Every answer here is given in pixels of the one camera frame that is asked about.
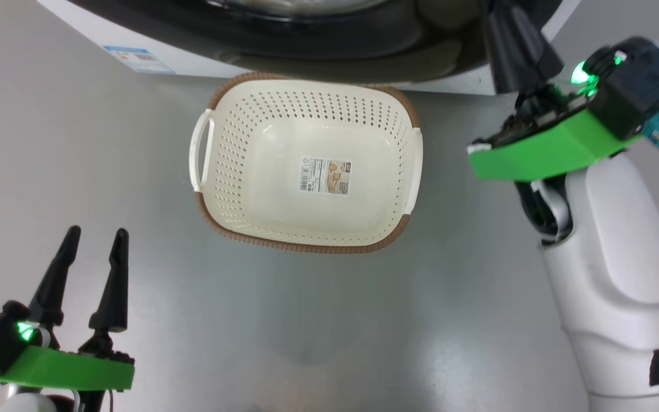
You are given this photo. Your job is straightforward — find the paper basket label sticker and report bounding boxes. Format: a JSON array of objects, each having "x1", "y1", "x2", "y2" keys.
[{"x1": 299, "y1": 157, "x2": 353, "y2": 196}]

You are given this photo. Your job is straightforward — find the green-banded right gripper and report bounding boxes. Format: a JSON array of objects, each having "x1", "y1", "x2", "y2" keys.
[{"x1": 467, "y1": 0, "x2": 645, "y2": 183}]

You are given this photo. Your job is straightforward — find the blue energy label sticker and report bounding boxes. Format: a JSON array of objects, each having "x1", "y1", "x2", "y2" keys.
[{"x1": 102, "y1": 46, "x2": 176, "y2": 75}]

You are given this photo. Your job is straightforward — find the cream perforated laundry basket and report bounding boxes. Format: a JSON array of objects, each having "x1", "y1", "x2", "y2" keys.
[{"x1": 188, "y1": 72, "x2": 423, "y2": 254}]

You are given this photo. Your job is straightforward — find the white front-load washing machine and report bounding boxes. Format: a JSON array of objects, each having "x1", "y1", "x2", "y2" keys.
[{"x1": 37, "y1": 0, "x2": 582, "y2": 96}]

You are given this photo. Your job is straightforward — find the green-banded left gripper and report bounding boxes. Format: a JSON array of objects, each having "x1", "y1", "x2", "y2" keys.
[{"x1": 0, "y1": 225, "x2": 136, "y2": 393}]

